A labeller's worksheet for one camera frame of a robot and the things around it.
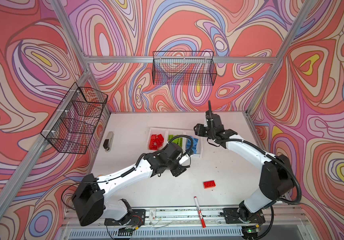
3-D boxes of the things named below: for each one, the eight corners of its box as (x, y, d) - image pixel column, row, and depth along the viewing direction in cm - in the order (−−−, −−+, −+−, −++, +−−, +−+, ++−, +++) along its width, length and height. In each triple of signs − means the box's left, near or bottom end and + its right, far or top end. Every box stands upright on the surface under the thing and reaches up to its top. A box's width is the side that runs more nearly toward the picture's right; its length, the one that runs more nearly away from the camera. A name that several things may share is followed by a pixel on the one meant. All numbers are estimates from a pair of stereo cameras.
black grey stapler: (105, 152, 100) (102, 147, 95) (110, 134, 109) (107, 129, 105) (110, 152, 100) (107, 147, 95) (114, 134, 109) (112, 129, 105)
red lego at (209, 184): (204, 189, 84) (204, 187, 83) (202, 183, 87) (202, 181, 85) (215, 186, 85) (216, 185, 84) (213, 181, 87) (214, 179, 86)
